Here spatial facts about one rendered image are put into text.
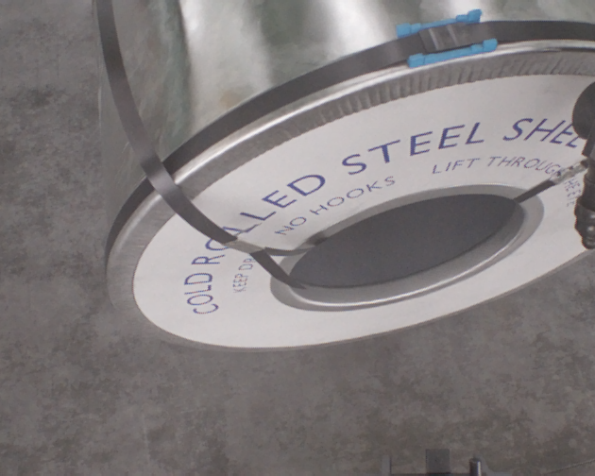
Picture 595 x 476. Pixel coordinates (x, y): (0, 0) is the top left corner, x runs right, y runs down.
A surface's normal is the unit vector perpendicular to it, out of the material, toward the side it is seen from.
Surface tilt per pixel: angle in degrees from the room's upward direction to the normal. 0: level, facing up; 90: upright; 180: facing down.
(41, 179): 0
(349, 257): 19
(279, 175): 90
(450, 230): 43
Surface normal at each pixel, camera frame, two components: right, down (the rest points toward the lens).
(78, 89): -0.06, -0.42
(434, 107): 0.20, 0.88
